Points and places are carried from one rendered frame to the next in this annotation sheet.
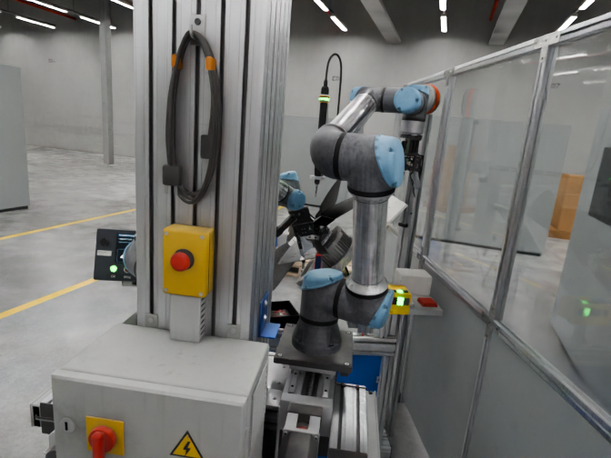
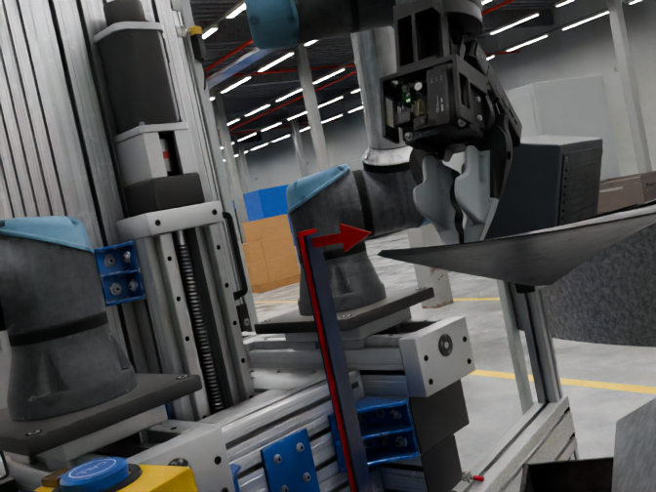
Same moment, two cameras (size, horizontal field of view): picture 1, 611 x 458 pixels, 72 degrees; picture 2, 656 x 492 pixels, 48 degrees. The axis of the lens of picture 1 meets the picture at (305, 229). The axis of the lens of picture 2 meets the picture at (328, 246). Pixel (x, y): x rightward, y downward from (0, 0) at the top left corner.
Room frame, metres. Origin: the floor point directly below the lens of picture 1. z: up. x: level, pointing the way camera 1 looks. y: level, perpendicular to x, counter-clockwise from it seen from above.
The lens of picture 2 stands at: (2.00, -0.55, 1.21)
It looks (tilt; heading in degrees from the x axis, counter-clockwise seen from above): 3 degrees down; 129
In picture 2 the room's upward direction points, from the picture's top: 12 degrees counter-clockwise
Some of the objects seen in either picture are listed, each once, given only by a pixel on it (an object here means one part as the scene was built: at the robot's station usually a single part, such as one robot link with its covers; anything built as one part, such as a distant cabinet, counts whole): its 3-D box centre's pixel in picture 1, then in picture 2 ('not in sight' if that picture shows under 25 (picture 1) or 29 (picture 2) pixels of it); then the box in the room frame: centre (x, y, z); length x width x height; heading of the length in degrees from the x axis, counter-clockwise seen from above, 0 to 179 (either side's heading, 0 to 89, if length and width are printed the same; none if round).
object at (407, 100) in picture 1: (404, 101); not in sight; (1.34, -0.27, 1.78); 0.11 x 0.11 x 0.08; 66
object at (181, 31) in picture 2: not in sight; (194, 58); (0.05, 1.33, 1.82); 0.09 x 0.04 x 0.23; 94
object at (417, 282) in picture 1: (411, 280); not in sight; (2.16, -0.60, 0.92); 0.17 x 0.16 x 0.11; 94
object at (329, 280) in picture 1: (323, 293); (39, 269); (1.16, -0.07, 1.20); 0.13 x 0.12 x 0.14; 66
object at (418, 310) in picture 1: (408, 297); not in sight; (2.08, -0.57, 0.85); 0.36 x 0.24 x 0.03; 4
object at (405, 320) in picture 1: (397, 370); not in sight; (2.08, -0.57, 0.42); 0.04 x 0.04 x 0.83; 4
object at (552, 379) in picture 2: not in sight; (538, 335); (1.53, 0.47, 0.96); 0.03 x 0.03 x 0.20; 4
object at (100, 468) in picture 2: not in sight; (95, 478); (1.59, -0.31, 1.08); 0.04 x 0.04 x 0.02
